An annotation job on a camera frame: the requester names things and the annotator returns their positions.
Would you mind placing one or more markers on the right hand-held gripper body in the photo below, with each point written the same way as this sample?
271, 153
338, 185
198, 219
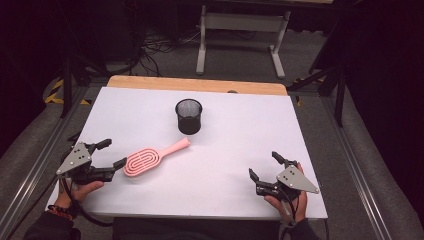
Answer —
293, 180

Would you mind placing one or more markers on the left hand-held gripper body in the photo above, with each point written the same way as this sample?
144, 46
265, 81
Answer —
75, 160

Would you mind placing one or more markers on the pink hairbrush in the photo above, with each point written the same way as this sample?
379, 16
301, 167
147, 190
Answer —
143, 161

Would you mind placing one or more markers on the black mesh pen holder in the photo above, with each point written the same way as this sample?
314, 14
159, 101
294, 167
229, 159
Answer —
189, 116

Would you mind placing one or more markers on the person's right hand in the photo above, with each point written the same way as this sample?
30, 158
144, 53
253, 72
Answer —
293, 208

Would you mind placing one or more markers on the person's left hand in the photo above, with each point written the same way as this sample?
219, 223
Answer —
83, 190

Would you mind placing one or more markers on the white board table cover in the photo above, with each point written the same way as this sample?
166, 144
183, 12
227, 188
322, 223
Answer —
213, 156

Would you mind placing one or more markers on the black metal stand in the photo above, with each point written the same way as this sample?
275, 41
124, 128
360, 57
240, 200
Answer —
333, 80
71, 83

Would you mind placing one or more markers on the yellow and black floor tape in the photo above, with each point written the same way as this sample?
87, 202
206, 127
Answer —
55, 91

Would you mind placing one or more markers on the person's dark lap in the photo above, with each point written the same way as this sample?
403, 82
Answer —
196, 230

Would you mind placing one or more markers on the wooden table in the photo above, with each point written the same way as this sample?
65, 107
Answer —
186, 84

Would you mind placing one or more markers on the aluminium floor rail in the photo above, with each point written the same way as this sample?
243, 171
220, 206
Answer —
360, 180
36, 156

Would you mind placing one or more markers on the grey metal table frame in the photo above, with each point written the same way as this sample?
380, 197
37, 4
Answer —
243, 23

